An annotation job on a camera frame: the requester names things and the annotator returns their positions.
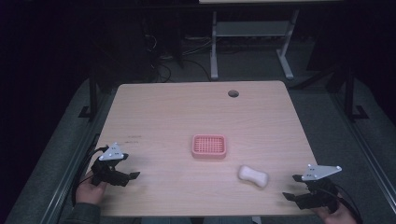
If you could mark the white metal stand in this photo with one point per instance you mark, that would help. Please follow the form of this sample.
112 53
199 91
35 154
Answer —
214 46

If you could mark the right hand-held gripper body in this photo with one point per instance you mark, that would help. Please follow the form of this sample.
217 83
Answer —
317 196

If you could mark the pink soap dish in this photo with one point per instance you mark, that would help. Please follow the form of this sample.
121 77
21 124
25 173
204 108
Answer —
209 146

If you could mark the metal frame rail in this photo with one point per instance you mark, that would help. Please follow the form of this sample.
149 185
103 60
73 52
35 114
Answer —
367 155
67 180

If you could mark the white soap bar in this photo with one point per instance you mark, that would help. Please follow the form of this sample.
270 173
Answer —
252 176

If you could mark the person's right hand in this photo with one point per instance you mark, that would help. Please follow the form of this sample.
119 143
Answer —
337 217

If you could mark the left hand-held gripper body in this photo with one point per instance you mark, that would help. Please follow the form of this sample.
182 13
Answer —
107 172

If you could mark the person's left hand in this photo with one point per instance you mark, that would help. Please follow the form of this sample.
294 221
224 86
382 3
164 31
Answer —
89 193

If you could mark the black metal stand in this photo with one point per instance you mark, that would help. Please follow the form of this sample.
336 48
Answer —
92 93
349 93

